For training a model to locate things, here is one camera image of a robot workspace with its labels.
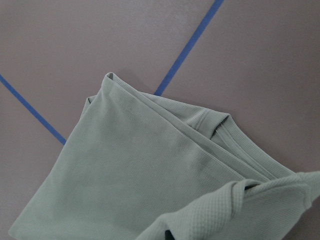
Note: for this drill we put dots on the sage green long-sleeve shirt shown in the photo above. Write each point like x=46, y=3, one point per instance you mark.
x=143, y=167

